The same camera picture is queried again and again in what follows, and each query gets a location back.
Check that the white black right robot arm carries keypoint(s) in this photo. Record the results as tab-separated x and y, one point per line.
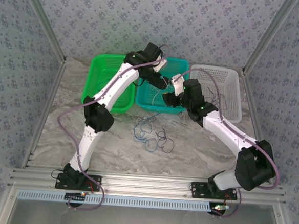
222	128

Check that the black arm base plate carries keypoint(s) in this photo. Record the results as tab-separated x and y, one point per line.
93	183
198	189

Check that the aluminium mounting rail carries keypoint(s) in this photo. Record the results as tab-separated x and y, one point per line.
147	183

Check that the grey metal front panel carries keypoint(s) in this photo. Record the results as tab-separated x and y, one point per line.
144	222

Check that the white plastic basket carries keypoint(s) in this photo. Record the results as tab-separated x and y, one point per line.
232	97

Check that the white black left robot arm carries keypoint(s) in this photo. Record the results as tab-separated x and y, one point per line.
120	82

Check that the green plastic basket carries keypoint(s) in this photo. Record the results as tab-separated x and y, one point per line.
96	69

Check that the teal plastic basket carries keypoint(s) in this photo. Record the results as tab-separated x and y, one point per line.
150	99

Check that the aluminium side rail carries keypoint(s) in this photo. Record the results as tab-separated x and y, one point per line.
45	110
252	106

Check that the small LED circuit board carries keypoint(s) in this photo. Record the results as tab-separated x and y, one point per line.
221	208
78	196

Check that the aluminium frame post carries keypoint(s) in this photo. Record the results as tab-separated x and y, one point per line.
270	36
43	20

